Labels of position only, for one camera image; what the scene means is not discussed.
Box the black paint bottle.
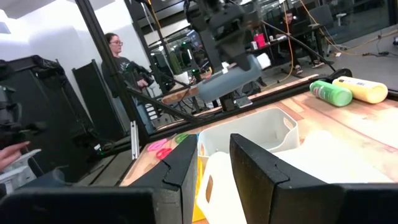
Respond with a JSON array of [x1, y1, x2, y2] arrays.
[[197, 52, 272, 102]]

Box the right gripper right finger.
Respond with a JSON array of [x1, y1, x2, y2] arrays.
[[230, 133, 398, 224]]

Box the green paint bottle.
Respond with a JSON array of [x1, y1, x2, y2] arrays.
[[309, 80, 354, 108]]

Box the orange hanging cord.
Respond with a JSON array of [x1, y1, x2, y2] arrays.
[[281, 0, 295, 82]]

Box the red handled scissors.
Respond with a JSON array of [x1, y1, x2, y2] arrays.
[[155, 147, 174, 161]]

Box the silver aluminium extrusion piece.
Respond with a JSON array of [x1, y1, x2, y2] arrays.
[[130, 120, 141, 161]]

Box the yellow slotted plastic basket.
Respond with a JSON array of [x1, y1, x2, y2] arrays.
[[192, 155, 208, 223]]

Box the red cup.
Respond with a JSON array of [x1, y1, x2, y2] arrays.
[[253, 32, 267, 49]]

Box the yellow hanging cord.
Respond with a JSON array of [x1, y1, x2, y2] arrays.
[[298, 0, 398, 57]]

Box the black equipment case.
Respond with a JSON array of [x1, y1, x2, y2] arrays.
[[0, 55, 97, 184]]

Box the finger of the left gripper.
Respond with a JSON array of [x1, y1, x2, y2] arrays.
[[228, 42, 252, 72]]

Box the yellow paint bottle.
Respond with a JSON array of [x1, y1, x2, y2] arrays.
[[331, 75, 389, 105]]

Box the wooden side table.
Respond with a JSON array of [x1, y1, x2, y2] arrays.
[[161, 62, 237, 105]]

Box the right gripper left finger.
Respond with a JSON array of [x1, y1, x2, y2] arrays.
[[0, 133, 199, 224]]

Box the black flat panel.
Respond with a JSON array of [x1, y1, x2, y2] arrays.
[[72, 58, 127, 142]]

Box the dark office desk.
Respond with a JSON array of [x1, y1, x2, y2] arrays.
[[245, 23, 327, 75]]

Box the person's hand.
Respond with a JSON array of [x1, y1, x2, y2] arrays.
[[0, 141, 31, 171]]

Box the white pot tall plant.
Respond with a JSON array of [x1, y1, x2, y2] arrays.
[[169, 51, 191, 85]]

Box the grey office chair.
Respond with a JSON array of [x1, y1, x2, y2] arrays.
[[307, 4, 348, 57]]

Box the black metal rig frame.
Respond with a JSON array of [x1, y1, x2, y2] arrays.
[[74, 0, 398, 147]]

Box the person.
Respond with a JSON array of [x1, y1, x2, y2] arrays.
[[273, 8, 326, 75], [101, 32, 155, 134]]

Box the pink handled scissors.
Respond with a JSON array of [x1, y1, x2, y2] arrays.
[[146, 133, 178, 152]]

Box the white plastic bin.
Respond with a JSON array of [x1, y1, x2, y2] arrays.
[[195, 129, 393, 224]]

